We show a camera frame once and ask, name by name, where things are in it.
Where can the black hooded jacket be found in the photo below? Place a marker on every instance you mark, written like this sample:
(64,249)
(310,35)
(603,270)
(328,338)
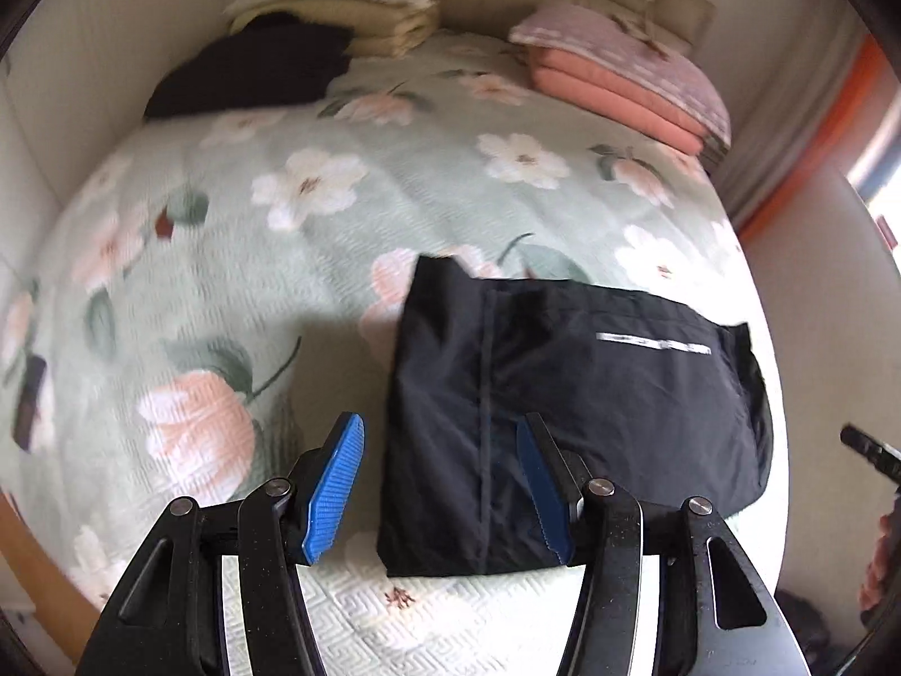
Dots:
(648,392)

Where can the person's right hand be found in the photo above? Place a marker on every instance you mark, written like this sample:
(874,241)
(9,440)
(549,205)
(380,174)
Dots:
(877,575)

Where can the floral green bedspread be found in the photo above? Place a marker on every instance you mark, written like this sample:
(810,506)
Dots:
(222,287)

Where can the beige curtain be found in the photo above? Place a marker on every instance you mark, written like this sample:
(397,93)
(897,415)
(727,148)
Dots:
(789,111)

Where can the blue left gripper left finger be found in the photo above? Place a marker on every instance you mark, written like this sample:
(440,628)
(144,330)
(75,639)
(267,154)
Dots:
(326,478)

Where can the folded black garment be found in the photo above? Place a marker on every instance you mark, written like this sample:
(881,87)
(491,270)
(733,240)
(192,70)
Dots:
(276,60)

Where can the folded pink blanket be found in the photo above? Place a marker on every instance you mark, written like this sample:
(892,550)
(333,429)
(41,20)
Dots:
(583,83)

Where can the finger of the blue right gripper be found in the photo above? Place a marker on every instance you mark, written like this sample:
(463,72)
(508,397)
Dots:
(883,458)

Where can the folded cream quilt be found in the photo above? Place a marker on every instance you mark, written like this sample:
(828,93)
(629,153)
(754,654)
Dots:
(379,31)

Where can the lilac floral pillow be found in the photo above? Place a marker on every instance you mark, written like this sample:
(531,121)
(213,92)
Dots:
(618,45)

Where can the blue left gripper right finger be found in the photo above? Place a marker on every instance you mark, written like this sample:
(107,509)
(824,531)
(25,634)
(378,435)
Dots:
(556,495)

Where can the black bag on floor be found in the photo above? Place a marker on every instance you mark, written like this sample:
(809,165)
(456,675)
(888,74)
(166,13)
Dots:
(810,629)

